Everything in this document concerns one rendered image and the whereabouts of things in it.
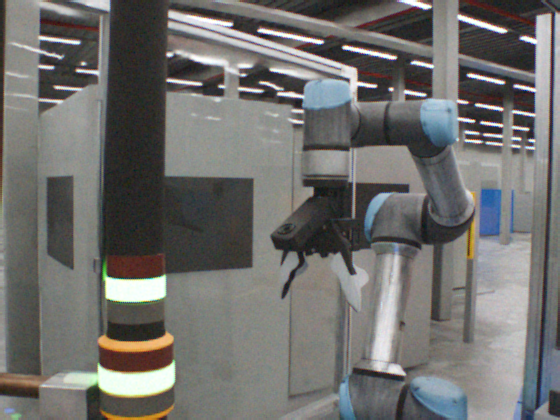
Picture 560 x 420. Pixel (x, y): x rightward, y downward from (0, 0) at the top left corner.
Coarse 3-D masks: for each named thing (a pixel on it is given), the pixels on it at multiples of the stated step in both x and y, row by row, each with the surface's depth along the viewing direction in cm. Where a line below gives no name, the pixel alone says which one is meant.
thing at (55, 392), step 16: (48, 384) 31; (64, 384) 31; (80, 384) 31; (96, 384) 32; (48, 400) 31; (64, 400) 31; (80, 400) 31; (48, 416) 31; (64, 416) 31; (80, 416) 31; (96, 416) 32
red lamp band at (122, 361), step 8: (104, 352) 30; (112, 352) 30; (120, 352) 30; (128, 352) 30; (136, 352) 30; (144, 352) 30; (152, 352) 30; (160, 352) 30; (168, 352) 31; (104, 360) 30; (112, 360) 30; (120, 360) 30; (128, 360) 30; (136, 360) 30; (144, 360) 30; (152, 360) 30; (160, 360) 30; (168, 360) 31; (112, 368) 30; (120, 368) 30; (128, 368) 30; (136, 368) 30; (144, 368) 30; (152, 368) 30
